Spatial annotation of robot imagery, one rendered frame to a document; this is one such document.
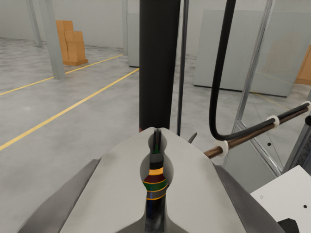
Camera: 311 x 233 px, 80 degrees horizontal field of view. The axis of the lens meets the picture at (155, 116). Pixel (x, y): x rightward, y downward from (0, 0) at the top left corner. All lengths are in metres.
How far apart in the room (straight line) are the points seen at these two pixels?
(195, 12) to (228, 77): 7.15
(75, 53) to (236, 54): 5.87
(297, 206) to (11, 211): 2.34
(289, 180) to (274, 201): 0.07
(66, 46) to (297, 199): 8.40
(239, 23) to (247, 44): 0.55
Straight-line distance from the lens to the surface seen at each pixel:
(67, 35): 8.44
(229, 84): 5.86
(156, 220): 0.29
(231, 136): 0.33
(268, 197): 0.70
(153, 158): 0.21
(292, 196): 0.68
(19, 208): 2.48
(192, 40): 12.37
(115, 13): 13.79
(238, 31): 5.64
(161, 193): 0.24
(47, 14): 6.31
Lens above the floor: 1.73
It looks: 27 degrees down
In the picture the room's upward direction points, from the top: 3 degrees clockwise
